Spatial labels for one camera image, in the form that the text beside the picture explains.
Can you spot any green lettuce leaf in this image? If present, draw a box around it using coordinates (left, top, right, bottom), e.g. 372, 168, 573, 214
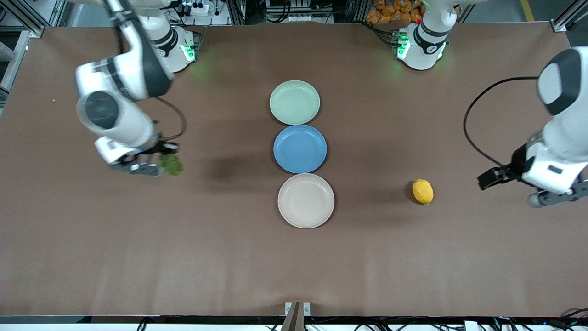
158, 153, 184, 177

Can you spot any yellow lemon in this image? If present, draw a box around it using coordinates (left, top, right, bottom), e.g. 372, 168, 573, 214
412, 179, 434, 205

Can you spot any blue round plate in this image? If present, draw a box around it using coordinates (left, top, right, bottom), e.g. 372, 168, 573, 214
273, 124, 328, 174

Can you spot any pale green round plate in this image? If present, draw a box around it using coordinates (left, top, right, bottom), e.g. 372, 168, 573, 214
269, 80, 321, 125

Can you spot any white power strip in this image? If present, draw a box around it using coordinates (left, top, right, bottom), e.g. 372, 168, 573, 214
181, 1, 210, 17

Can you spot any white round plate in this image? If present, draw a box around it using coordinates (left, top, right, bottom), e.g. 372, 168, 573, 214
277, 173, 335, 229

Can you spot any bag of orange fruit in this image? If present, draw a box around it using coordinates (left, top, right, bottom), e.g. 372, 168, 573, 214
366, 0, 425, 23

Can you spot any aluminium frame rail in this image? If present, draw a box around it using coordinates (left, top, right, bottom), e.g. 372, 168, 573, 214
0, 30, 30, 106

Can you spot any aluminium frame post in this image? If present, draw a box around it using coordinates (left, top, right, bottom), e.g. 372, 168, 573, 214
551, 0, 588, 33
0, 0, 65, 37

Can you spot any black base cable bundle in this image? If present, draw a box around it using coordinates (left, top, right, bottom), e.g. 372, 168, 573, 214
363, 21, 400, 46

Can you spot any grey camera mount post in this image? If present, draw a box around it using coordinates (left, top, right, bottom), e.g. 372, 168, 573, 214
281, 302, 305, 331

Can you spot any small metal table bracket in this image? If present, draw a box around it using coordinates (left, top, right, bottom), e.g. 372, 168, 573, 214
285, 302, 311, 317

